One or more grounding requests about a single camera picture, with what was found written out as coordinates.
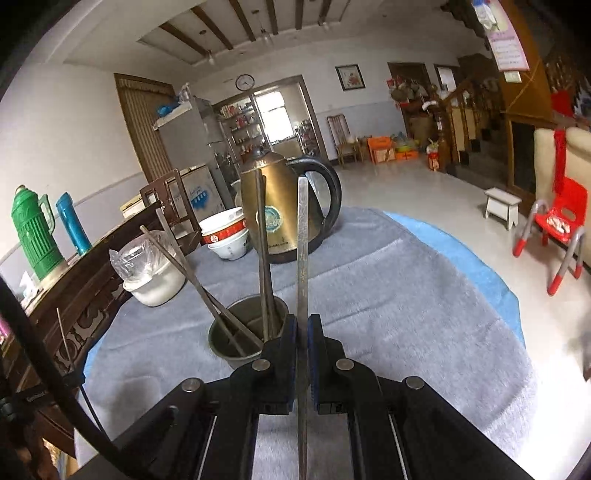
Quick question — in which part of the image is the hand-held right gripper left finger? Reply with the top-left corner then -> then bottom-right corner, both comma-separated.
110,313 -> 297,480

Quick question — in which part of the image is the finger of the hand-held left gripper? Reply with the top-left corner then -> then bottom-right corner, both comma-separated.
46,370 -> 88,394

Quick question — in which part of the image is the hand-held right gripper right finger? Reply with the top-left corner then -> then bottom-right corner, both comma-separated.
307,313 -> 537,480

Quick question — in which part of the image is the grey metal chopstick holder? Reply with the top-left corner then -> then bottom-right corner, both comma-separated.
207,296 -> 290,370

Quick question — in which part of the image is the grey table cloth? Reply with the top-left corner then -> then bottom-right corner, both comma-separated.
75,206 -> 539,480

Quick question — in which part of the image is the dark carved wooden sideboard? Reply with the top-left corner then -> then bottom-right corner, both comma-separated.
0,202 -> 205,446

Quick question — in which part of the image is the white bowl blue print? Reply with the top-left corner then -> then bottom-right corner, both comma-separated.
207,229 -> 253,262

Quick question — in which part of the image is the white pot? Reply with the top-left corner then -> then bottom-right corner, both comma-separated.
122,262 -> 187,308

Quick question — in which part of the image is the white bowl red band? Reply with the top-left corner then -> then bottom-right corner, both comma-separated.
198,207 -> 248,246

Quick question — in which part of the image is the clear plastic bag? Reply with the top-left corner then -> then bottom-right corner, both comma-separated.
109,230 -> 179,282

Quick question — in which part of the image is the gold electric kettle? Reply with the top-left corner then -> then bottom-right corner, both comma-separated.
239,146 -> 343,265

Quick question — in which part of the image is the green thermos jug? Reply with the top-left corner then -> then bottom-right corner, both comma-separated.
11,184 -> 66,281

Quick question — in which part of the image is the blue thermos flask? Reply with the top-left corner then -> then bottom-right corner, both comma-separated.
55,192 -> 93,257

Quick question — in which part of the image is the blue tablecloth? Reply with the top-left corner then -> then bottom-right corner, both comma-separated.
82,211 -> 528,370

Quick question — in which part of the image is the white chest freezer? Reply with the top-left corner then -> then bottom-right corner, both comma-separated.
177,165 -> 223,219

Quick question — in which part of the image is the brown wooden chair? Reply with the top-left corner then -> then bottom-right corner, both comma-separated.
139,168 -> 202,256

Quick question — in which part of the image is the orange cardboard box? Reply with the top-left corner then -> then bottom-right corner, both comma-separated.
366,135 -> 397,164

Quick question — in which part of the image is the tall wooden chair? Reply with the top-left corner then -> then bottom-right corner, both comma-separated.
327,114 -> 363,166

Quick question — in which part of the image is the silver refrigerator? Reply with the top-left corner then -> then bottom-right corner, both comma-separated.
154,96 -> 232,209

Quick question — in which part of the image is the small white stool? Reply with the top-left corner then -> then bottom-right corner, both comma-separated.
483,186 -> 523,230

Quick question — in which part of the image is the brown striped curtain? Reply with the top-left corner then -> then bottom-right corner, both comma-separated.
114,72 -> 179,184

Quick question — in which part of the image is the wooden stair railing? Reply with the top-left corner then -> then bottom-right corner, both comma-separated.
433,68 -> 556,186

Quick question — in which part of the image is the red child chair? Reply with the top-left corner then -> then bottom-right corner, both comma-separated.
512,177 -> 590,296

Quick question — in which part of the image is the framed wall picture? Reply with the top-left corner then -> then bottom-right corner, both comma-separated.
335,64 -> 366,92

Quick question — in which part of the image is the pink wall calendar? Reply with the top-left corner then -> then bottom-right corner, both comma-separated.
479,0 -> 531,71

